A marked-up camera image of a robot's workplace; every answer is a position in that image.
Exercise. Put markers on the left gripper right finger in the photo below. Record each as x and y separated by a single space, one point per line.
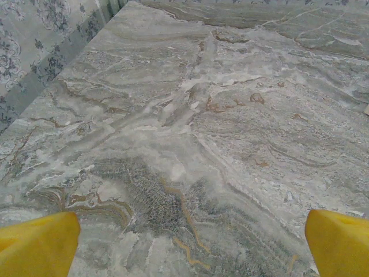
340 248

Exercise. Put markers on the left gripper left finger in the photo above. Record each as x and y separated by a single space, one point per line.
34 248

